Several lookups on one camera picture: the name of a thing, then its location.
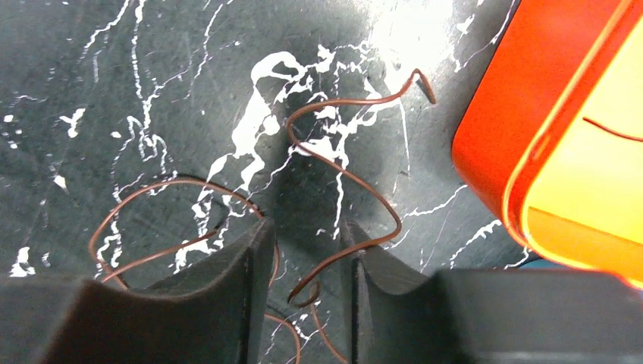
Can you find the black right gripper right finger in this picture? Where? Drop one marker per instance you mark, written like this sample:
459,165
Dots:
394,314

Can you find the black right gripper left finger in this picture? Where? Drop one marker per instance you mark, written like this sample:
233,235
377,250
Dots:
211,312

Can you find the light blue square tray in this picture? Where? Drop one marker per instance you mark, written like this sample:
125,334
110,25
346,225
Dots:
543,264

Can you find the orange square tray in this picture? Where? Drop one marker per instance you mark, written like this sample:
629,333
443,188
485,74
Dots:
551,142

